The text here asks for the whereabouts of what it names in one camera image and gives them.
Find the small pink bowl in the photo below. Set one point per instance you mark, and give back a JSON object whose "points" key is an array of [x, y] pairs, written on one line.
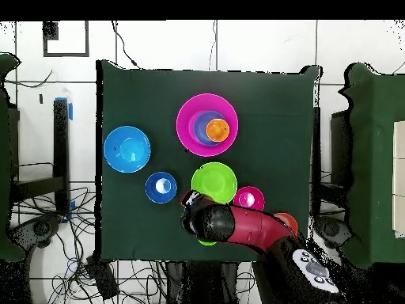
{"points": [[253, 198]]}

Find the black pedestal foot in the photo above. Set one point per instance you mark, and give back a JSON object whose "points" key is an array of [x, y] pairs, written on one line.
{"points": [[34, 229], [332, 229]]}

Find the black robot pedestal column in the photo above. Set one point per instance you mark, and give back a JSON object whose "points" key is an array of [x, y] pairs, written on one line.
{"points": [[202, 281]]}

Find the lime green bowl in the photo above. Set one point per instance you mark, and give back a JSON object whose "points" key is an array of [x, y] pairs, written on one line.
{"points": [[214, 182]]}

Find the large light blue bowl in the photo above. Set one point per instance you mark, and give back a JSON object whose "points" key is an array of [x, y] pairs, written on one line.
{"points": [[126, 148]]}

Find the black power brick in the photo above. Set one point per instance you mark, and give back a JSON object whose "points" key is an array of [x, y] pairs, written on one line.
{"points": [[102, 278]]}

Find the orange bowl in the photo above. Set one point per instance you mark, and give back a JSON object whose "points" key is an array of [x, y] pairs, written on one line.
{"points": [[289, 221]]}

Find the orange cup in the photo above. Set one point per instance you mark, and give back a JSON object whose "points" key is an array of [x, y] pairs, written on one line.
{"points": [[217, 130]]}

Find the black stand with blue tape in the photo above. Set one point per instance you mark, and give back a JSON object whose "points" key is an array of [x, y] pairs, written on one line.
{"points": [[61, 142]]}

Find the dark green tablecloth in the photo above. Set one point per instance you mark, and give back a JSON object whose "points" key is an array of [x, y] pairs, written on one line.
{"points": [[142, 221]]}

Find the green cloth covered side table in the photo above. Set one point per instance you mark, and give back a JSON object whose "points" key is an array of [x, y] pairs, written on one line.
{"points": [[373, 158], [4, 158]]}

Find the large pink bowl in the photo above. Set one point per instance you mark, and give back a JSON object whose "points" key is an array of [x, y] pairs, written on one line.
{"points": [[185, 126]]}

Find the dark blue bowl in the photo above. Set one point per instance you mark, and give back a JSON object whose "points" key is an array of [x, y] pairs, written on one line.
{"points": [[152, 188]]}

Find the small light blue bowl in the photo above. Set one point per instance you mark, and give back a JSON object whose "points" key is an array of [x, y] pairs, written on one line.
{"points": [[199, 126]]}

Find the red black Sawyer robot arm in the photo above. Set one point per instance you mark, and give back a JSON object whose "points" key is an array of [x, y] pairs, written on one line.
{"points": [[253, 228]]}

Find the green cup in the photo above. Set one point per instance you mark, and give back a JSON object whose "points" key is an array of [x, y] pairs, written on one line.
{"points": [[207, 243]]}

